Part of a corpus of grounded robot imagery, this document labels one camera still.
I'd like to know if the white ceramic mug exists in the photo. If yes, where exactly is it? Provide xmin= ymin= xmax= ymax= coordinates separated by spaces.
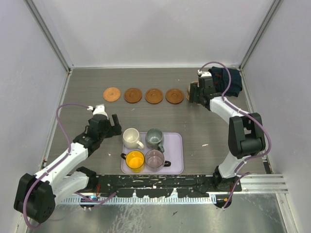
xmin=122 ymin=128 xmax=144 ymax=150

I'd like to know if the dark wooden coaster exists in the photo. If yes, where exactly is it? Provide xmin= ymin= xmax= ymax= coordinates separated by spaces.
xmin=145 ymin=88 xmax=163 ymax=104
xmin=165 ymin=88 xmax=184 ymax=104
xmin=124 ymin=88 xmax=142 ymax=103

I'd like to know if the grey-green ceramic mug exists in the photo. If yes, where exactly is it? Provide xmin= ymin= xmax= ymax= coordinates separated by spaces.
xmin=145 ymin=129 xmax=165 ymax=153

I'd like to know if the yellow glass mug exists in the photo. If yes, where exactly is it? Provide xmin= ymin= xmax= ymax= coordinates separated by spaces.
xmin=121 ymin=150 xmax=145 ymax=173

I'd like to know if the clear purple glass mug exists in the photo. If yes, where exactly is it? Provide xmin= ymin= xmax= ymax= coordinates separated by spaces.
xmin=145 ymin=150 xmax=171 ymax=172

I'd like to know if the beige ceramic mug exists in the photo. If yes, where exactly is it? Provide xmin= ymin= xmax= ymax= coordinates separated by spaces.
xmin=186 ymin=81 xmax=198 ymax=96

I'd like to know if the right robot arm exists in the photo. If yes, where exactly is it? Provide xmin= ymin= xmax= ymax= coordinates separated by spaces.
xmin=187 ymin=76 xmax=266 ymax=191

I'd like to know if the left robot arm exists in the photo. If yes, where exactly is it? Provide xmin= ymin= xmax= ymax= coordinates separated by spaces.
xmin=14 ymin=114 xmax=122 ymax=223

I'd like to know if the dark blue folded cloth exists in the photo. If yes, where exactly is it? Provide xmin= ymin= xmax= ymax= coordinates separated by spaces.
xmin=208 ymin=67 xmax=242 ymax=97

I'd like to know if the lavender plastic tray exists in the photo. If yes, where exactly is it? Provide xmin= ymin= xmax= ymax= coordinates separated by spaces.
xmin=121 ymin=133 xmax=184 ymax=175

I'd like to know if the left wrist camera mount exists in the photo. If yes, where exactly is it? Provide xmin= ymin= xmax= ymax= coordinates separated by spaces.
xmin=87 ymin=104 xmax=108 ymax=117

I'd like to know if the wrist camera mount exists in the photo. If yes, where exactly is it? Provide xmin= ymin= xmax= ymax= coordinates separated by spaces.
xmin=197 ymin=70 xmax=212 ymax=78
xmin=87 ymin=104 xmax=108 ymax=117

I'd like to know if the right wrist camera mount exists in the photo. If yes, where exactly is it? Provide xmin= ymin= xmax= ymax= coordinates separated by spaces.
xmin=197 ymin=70 xmax=212 ymax=78

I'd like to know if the white slotted cable duct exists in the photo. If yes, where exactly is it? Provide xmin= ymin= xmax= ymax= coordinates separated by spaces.
xmin=61 ymin=191 xmax=216 ymax=205

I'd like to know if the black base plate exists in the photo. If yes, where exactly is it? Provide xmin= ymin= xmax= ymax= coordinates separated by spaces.
xmin=86 ymin=174 xmax=238 ymax=198

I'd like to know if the aluminium frame rail front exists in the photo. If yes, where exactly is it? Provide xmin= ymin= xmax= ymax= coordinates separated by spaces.
xmin=25 ymin=173 xmax=289 ymax=195

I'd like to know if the aluminium frame post right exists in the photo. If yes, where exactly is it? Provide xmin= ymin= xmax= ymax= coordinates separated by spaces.
xmin=239 ymin=0 xmax=283 ymax=70

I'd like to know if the aluminium frame post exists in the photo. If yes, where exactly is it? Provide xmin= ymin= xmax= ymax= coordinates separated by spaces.
xmin=239 ymin=0 xmax=283 ymax=70
xmin=24 ymin=0 xmax=72 ymax=72

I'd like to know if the aluminium frame post left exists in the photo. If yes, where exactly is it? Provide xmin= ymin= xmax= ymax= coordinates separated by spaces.
xmin=24 ymin=0 xmax=72 ymax=72

